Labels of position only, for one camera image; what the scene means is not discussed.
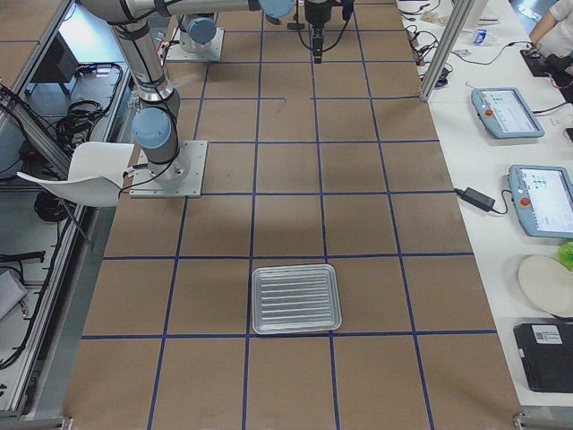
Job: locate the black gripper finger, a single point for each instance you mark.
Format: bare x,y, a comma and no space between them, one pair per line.
317,44

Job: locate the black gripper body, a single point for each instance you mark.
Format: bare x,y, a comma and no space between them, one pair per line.
317,13

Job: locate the person forearm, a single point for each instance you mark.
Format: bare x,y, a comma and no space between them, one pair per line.
552,35

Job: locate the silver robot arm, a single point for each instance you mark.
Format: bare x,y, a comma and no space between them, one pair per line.
129,22
196,31

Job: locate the silver metal tray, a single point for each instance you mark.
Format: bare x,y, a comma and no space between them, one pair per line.
295,299

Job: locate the blue teach pendant far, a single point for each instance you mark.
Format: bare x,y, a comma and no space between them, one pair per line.
505,114

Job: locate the blue teach pendant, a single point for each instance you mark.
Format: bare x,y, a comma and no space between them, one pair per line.
542,196
505,114

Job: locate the black power adapter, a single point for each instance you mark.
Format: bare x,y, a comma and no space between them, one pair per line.
475,198

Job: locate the white plastic chair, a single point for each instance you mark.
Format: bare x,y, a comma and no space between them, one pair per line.
95,174

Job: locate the blue teach pendant near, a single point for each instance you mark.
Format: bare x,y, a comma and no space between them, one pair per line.
542,196

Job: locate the white round plate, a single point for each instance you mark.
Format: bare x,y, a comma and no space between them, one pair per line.
547,284

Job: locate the black laptop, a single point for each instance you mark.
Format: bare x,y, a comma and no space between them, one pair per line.
545,350

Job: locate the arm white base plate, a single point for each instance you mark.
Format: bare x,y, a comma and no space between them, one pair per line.
183,178
210,53

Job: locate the aluminium frame post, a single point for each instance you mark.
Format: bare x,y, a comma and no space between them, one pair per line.
449,36

